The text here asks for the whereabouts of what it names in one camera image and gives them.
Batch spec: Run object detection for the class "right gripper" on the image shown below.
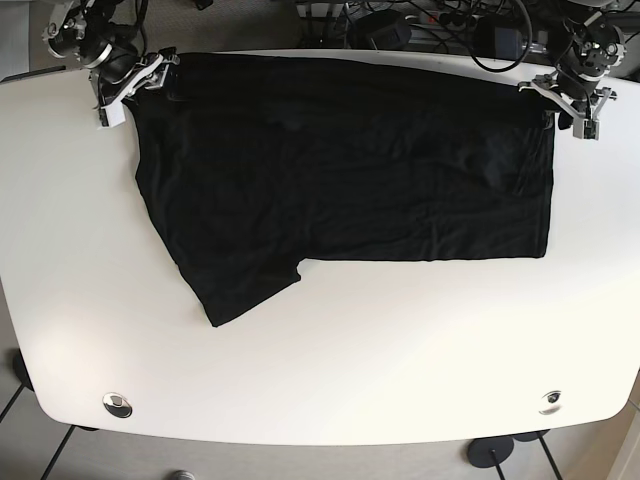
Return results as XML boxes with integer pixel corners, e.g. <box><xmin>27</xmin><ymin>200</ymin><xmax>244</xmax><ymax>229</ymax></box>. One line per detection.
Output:
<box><xmin>42</xmin><ymin>4</ymin><xmax>180</xmax><ymax>108</ymax></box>

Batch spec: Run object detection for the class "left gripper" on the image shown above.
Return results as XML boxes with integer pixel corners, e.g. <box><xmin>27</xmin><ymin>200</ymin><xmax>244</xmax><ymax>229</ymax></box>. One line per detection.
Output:
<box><xmin>518</xmin><ymin>12</ymin><xmax>626</xmax><ymax>130</ymax></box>

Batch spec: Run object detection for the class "black graphic print T-shirt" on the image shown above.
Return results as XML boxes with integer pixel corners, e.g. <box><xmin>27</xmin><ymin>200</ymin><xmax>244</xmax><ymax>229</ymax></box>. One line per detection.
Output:
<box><xmin>126</xmin><ymin>53</ymin><xmax>555</xmax><ymax>327</ymax></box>

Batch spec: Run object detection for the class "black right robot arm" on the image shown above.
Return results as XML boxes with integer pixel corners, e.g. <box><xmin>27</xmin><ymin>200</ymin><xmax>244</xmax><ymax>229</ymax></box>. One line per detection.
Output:
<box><xmin>42</xmin><ymin>0</ymin><xmax>180</xmax><ymax>110</ymax></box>

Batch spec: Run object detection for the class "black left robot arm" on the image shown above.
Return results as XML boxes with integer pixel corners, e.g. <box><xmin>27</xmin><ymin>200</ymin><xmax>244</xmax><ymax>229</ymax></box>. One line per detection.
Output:
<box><xmin>469</xmin><ymin>1</ymin><xmax>627</xmax><ymax>140</ymax></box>

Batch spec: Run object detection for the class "black electronics box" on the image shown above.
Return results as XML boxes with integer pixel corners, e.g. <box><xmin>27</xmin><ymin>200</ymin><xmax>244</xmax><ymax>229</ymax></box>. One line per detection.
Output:
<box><xmin>471</xmin><ymin>17</ymin><xmax>527</xmax><ymax>60</ymax></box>

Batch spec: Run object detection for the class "black power adapter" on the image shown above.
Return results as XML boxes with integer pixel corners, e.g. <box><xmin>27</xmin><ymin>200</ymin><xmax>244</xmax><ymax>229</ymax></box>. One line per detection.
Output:
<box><xmin>347</xmin><ymin>9</ymin><xmax>412</xmax><ymax>50</ymax></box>

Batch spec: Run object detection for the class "right chrome table grommet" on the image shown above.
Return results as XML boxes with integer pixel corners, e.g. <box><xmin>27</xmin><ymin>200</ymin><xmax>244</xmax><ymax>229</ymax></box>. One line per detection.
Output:
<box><xmin>538</xmin><ymin>390</ymin><xmax>563</xmax><ymax>416</ymax></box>

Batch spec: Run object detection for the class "chrome table grommet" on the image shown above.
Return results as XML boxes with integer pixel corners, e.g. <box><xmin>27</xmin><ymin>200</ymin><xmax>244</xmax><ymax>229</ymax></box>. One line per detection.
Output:
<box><xmin>538</xmin><ymin>390</ymin><xmax>563</xmax><ymax>416</ymax></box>
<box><xmin>102</xmin><ymin>392</ymin><xmax>133</xmax><ymax>419</ymax></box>

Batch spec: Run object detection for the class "left chrome table grommet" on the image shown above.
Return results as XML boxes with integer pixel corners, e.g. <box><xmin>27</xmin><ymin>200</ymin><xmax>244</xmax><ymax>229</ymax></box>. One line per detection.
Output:
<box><xmin>102</xmin><ymin>392</ymin><xmax>133</xmax><ymax>419</ymax></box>

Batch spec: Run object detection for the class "black round stand base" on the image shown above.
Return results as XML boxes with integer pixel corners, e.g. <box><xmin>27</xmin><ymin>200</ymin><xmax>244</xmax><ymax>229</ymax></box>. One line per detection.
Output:
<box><xmin>466</xmin><ymin>436</ymin><xmax>514</xmax><ymax>469</ymax></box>

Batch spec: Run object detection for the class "grey sneaker shoe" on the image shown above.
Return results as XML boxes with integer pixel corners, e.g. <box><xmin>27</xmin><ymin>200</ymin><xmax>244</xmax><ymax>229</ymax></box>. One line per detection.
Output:
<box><xmin>168</xmin><ymin>470</ymin><xmax>196</xmax><ymax>480</ymax></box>

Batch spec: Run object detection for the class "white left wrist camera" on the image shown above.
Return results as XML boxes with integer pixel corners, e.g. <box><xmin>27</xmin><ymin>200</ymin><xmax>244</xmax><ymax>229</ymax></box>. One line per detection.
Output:
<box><xmin>572</xmin><ymin>118</ymin><xmax>600</xmax><ymax>140</ymax></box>

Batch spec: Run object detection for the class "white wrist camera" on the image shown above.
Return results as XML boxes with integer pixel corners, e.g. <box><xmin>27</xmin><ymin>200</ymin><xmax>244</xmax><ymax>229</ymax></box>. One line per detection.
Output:
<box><xmin>97</xmin><ymin>102</ymin><xmax>126</xmax><ymax>129</ymax></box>
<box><xmin>572</xmin><ymin>118</ymin><xmax>600</xmax><ymax>140</ymax></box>

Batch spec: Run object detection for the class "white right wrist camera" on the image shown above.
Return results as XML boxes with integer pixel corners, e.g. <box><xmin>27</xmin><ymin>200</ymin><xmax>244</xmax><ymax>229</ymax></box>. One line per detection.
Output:
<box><xmin>97</xmin><ymin>102</ymin><xmax>126</xmax><ymax>129</ymax></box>

